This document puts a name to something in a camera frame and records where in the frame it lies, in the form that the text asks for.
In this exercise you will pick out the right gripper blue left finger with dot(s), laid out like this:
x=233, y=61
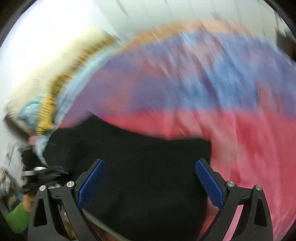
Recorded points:
x=46, y=222

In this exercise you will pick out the teal patterned pillow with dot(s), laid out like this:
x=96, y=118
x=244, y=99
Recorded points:
x=30, y=112

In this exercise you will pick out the green sleeve forearm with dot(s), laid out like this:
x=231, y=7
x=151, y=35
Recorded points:
x=18, y=219

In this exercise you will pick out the cream padded headboard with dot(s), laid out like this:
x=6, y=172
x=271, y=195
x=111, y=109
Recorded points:
x=37, y=82

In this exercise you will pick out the striped light blue sheet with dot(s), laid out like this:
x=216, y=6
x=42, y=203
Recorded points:
x=69, y=93

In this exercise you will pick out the orange floral green blanket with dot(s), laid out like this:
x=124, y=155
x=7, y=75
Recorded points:
x=48, y=107

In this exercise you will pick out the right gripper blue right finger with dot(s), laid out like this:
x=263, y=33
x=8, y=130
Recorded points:
x=255, y=220

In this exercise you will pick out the left hand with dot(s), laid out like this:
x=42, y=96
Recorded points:
x=28, y=201

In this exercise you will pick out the colourful floral bedspread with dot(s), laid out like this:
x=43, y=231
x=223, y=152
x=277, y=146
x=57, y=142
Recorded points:
x=211, y=80

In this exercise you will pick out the black pants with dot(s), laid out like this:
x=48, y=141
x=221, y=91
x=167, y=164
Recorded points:
x=149, y=189

